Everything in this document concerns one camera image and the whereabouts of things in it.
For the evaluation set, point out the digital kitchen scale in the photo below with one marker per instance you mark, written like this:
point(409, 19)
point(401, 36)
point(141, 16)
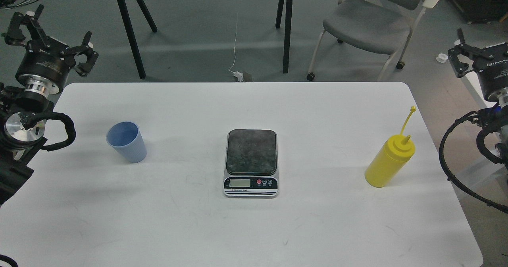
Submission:
point(251, 164)

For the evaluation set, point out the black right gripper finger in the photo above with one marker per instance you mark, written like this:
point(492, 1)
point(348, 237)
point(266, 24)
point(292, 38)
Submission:
point(462, 49)

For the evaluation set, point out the yellow squeeze bottle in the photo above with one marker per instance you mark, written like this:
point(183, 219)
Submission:
point(397, 150)

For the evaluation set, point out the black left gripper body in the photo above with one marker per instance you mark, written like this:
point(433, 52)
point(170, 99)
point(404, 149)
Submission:
point(40, 64)

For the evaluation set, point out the white power plug adapter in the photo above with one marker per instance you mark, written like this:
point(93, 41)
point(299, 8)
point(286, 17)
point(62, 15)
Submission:
point(243, 76)

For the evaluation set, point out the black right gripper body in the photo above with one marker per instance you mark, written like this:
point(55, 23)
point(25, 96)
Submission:
point(491, 68)

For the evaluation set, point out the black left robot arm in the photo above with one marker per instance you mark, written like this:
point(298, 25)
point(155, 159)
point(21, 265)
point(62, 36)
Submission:
point(28, 122)

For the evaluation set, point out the grey office chair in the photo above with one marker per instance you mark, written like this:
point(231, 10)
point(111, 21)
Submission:
point(372, 28)

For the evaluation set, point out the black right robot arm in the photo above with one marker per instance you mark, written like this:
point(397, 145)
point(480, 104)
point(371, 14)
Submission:
point(491, 141)

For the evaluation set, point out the small white spool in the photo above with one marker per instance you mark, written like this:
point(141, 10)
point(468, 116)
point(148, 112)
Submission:
point(442, 58)

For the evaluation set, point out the blue ribbed plastic cup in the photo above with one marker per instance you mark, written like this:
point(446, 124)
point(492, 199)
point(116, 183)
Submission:
point(126, 139)

